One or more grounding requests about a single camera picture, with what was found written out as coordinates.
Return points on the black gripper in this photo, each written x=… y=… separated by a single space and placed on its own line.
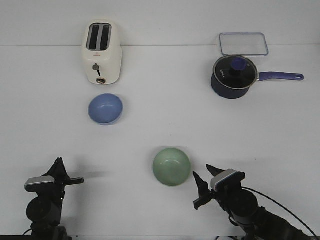
x=205 y=195
x=57 y=190

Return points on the green bowl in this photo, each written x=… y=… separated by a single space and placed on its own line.
x=171 y=167

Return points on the blue bowl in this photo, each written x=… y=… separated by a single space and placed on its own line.
x=105 y=109

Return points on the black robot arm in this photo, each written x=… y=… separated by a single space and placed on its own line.
x=242 y=207
x=45 y=211

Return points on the dark blue saucepan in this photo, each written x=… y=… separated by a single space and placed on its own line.
x=228 y=93

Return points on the glass pot lid blue knob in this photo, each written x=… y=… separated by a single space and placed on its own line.
x=235 y=72

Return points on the white two-slot toaster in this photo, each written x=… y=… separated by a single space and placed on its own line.
x=102 y=52

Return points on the clear rectangular container lid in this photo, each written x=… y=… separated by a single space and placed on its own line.
x=243 y=43

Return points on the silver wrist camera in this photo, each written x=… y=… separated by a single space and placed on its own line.
x=227 y=178
x=37 y=184

